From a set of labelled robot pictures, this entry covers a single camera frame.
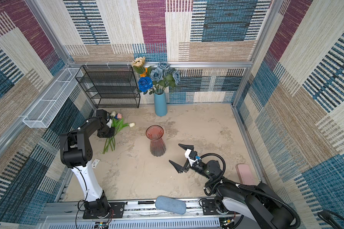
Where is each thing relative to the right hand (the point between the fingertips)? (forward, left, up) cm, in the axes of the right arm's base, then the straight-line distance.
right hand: (175, 153), depth 73 cm
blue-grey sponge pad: (-20, +3, -16) cm, 26 cm away
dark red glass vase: (+14, +11, -2) cm, 18 cm away
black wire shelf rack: (+58, +47, -2) cm, 75 cm away
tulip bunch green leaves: (+31, +40, -16) cm, 53 cm away
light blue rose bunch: (+44, +6, +15) cm, 47 cm away
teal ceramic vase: (+41, +9, -7) cm, 43 cm away
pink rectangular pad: (-7, -39, -17) cm, 43 cm away
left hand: (+24, +44, -16) cm, 53 cm away
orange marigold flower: (+47, +18, +14) cm, 53 cm away
